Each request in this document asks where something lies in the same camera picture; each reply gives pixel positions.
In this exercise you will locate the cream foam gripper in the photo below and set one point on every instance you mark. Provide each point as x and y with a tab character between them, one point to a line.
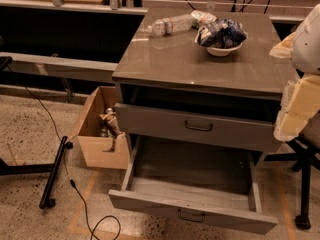
307	47

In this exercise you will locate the grey drawer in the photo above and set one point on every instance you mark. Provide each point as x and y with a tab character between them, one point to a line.
198	128
193	182

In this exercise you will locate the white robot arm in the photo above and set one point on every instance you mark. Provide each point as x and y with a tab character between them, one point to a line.
303	46

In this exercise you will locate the grey drawer cabinet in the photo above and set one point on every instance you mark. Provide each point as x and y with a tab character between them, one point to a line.
175	73

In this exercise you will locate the grey top drawer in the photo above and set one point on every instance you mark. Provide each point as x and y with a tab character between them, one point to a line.
198	128

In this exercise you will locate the white bowl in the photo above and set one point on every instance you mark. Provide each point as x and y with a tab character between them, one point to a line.
222	52

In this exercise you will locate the blue chip bag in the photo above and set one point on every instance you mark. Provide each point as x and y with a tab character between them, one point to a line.
221	33

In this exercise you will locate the crumpled white green packet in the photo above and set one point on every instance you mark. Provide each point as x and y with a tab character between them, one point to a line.
200	17

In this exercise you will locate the clear plastic water bottle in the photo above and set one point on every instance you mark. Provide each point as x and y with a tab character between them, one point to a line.
169	25

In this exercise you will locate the metal can in box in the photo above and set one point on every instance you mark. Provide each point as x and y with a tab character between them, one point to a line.
109	110

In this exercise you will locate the crumpled brown snack bag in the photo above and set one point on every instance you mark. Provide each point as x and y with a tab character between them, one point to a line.
110	129

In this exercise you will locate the cardboard box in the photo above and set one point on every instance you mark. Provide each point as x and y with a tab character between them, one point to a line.
99	149

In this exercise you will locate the black metal bar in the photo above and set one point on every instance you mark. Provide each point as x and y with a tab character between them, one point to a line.
46	200

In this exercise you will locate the black table leg base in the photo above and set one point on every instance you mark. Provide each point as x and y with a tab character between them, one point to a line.
6	169

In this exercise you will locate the grey metal rail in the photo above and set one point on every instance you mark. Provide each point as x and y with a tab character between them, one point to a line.
62	67

